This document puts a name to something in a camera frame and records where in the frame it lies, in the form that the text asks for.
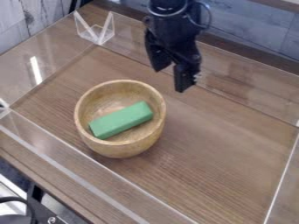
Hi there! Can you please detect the green rectangular block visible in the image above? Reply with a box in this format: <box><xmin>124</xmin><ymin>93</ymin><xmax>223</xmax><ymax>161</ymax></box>
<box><xmin>88</xmin><ymin>101</ymin><xmax>153</xmax><ymax>140</ymax></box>

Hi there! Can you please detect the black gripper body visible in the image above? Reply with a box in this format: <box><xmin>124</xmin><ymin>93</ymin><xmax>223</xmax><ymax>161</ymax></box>
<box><xmin>144</xmin><ymin>0</ymin><xmax>212</xmax><ymax>63</ymax></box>

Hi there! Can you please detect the wooden bowl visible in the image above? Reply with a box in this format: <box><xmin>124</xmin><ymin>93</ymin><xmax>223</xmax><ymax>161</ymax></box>
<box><xmin>73</xmin><ymin>80</ymin><xmax>166</xmax><ymax>158</ymax></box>

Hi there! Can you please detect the clear acrylic corner bracket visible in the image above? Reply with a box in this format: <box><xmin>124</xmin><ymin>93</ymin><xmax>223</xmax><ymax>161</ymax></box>
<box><xmin>73</xmin><ymin>11</ymin><xmax>114</xmax><ymax>46</ymax></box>

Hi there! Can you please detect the black cable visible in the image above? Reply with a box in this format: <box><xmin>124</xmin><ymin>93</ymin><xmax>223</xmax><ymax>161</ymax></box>
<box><xmin>0</xmin><ymin>196</ymin><xmax>33</xmax><ymax>218</ymax></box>

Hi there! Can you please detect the clear acrylic tray wall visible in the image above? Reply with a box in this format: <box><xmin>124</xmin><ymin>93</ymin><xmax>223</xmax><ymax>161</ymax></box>
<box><xmin>0</xmin><ymin>107</ymin><xmax>197</xmax><ymax>224</ymax></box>

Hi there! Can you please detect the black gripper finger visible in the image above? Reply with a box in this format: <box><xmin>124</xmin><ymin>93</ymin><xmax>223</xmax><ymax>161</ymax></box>
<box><xmin>144</xmin><ymin>31</ymin><xmax>172</xmax><ymax>72</ymax></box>
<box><xmin>173</xmin><ymin>58</ymin><xmax>201</xmax><ymax>93</ymax></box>

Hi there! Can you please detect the black metal table frame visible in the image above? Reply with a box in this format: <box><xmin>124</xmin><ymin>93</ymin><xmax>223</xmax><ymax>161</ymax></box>
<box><xmin>26</xmin><ymin>183</ymin><xmax>84</xmax><ymax>224</ymax></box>

